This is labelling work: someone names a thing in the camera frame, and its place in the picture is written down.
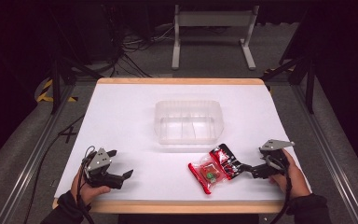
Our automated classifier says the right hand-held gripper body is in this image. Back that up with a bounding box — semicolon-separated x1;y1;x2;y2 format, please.
251;138;296;180

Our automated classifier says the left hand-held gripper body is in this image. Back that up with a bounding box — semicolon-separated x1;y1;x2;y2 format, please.
82;147;125;190

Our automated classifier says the black and red snack packet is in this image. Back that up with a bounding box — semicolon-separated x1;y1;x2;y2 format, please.
208;143;247;181

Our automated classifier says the person's right hand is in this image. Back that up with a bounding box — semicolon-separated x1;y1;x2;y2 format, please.
268;148;312;200

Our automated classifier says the person's left hand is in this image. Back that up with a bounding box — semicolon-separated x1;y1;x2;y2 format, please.
70;170;111;206

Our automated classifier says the clear red-edged snack packet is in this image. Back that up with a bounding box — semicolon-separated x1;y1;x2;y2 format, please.
187;153;232;196

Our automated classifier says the clear plastic container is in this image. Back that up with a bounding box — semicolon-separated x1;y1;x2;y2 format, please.
154;99;225;146

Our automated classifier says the black metal stand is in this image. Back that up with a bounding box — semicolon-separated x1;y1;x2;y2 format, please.
260;54;317;115
48;54;104;115

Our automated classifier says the white metal stand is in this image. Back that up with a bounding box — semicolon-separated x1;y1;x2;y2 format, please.
171;4;260;71

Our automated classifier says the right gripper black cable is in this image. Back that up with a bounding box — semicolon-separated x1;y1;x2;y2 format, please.
265;154;294;224

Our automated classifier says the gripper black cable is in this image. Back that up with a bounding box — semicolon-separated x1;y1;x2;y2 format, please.
76;145;97;224
265;154;294;224

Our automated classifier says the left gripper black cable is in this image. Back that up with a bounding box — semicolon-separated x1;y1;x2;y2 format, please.
76;145;97;224

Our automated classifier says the aluminium rail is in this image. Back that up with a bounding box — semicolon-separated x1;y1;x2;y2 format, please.
0;83;77;224
291;83;358;224

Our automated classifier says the black floor cable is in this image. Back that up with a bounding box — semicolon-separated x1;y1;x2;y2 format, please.
22;114;86;224

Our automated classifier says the bundle of floor cables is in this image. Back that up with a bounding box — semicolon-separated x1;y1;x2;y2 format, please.
103;22;176;78

